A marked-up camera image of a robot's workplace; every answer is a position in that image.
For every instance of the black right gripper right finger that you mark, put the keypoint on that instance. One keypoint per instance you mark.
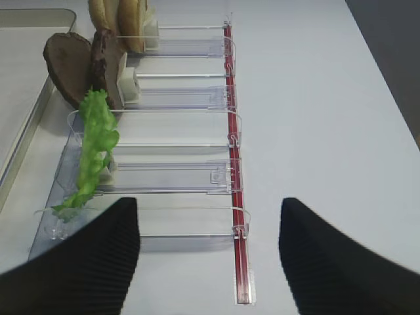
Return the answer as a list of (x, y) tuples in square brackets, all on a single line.
[(330, 273)]

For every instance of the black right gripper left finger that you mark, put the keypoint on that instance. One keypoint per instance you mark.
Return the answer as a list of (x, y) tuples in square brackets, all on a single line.
[(88, 273)]

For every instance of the green lettuce leaf in rack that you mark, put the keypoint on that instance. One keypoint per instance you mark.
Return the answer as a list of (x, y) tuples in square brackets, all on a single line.
[(99, 139)]

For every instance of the dark brown meat patty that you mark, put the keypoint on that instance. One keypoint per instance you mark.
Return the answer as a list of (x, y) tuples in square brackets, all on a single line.
[(68, 60)]

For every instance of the clear acrylic right food rack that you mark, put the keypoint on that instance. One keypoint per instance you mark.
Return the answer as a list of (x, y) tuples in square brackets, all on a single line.
[(178, 153)]

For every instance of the white metal tray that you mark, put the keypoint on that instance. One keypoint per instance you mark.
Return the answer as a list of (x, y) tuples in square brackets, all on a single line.
[(25, 84)]

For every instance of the golden bun slice right rack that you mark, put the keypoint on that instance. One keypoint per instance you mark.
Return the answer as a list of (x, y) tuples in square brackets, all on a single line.
[(131, 16)]

